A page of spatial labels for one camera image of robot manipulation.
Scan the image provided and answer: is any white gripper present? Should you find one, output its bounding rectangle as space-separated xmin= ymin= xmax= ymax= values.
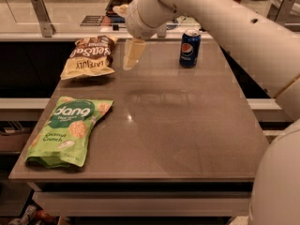
xmin=112 ymin=0 xmax=157 ymax=70

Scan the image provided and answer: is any green rice chip bag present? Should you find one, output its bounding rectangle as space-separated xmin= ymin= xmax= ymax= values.
xmin=25 ymin=97 xmax=113 ymax=168

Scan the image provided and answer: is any middle metal glass bracket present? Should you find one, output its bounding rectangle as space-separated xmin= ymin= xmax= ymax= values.
xmin=157 ymin=23 xmax=167 ymax=38

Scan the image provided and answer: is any brown and yellow chip bag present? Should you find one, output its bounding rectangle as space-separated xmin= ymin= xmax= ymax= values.
xmin=60 ymin=35 xmax=117 ymax=80

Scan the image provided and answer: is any blue Pepsi can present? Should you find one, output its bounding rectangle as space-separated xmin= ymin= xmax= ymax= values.
xmin=179 ymin=29 xmax=201 ymax=68

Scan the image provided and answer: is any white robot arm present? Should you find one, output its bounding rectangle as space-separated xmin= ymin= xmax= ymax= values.
xmin=113 ymin=0 xmax=300 ymax=225

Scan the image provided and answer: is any right metal glass bracket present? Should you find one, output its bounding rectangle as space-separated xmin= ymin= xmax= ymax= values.
xmin=267 ymin=0 xmax=296 ymax=26

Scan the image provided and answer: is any left metal glass bracket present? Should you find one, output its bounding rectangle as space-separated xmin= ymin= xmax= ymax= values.
xmin=30 ymin=0 xmax=56 ymax=38

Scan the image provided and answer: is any metal glass bracket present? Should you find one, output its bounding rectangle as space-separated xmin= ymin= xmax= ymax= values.
xmin=157 ymin=23 xmax=167 ymax=38
xmin=30 ymin=0 xmax=56 ymax=38
xmin=267 ymin=0 xmax=296 ymax=26

